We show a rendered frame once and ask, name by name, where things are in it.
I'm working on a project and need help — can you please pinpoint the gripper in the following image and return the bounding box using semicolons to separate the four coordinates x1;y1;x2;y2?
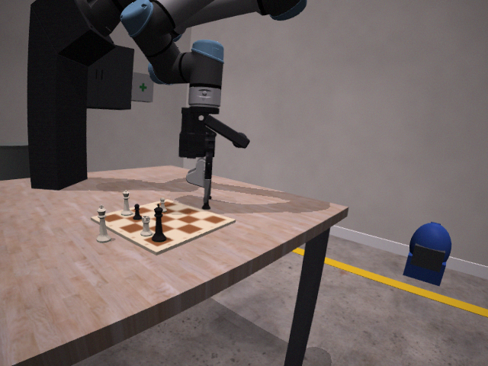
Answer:
178;106;219;203

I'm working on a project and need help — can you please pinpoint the white chess pawn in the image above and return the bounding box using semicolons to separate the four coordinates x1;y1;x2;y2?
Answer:
160;197;167;212

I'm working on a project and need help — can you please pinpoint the chessboard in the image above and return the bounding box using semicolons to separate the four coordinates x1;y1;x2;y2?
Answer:
105;199;236;255

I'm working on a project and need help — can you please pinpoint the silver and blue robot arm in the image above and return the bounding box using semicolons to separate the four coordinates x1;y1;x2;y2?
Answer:
76;0;307;149

